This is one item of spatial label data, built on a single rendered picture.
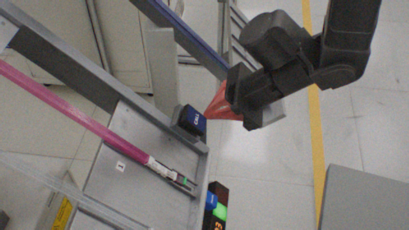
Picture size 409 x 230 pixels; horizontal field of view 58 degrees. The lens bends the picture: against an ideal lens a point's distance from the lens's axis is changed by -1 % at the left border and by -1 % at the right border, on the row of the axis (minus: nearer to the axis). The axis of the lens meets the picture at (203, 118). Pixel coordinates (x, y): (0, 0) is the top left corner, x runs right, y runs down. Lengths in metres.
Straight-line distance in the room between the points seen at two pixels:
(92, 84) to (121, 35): 0.95
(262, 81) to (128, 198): 0.26
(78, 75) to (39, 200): 0.32
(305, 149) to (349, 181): 0.80
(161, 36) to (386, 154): 1.23
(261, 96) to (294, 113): 1.22
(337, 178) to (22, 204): 0.66
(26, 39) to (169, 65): 0.34
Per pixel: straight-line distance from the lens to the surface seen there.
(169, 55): 0.83
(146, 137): 0.64
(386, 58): 2.25
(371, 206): 0.87
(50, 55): 0.62
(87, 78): 0.62
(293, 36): 0.51
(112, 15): 1.53
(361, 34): 0.49
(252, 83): 0.58
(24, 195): 0.86
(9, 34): 0.59
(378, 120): 1.89
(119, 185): 0.57
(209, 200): 0.68
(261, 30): 0.51
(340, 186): 0.87
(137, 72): 1.68
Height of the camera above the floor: 1.30
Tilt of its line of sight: 49 degrees down
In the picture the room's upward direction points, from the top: straight up
